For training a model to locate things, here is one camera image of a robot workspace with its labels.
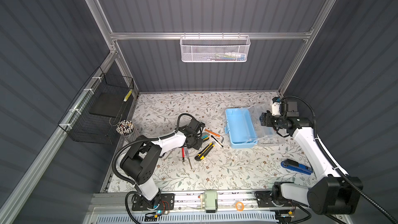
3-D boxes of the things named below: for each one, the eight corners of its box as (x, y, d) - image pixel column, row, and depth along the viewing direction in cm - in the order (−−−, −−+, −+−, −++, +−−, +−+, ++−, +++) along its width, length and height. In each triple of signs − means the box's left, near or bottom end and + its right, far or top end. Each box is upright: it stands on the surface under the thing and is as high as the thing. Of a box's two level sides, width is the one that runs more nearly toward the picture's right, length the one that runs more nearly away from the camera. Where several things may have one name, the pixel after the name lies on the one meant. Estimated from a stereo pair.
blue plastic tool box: (227, 148, 93) (228, 143, 88) (223, 114, 110) (224, 108, 104) (255, 148, 93) (258, 143, 87) (247, 114, 110) (249, 108, 104)
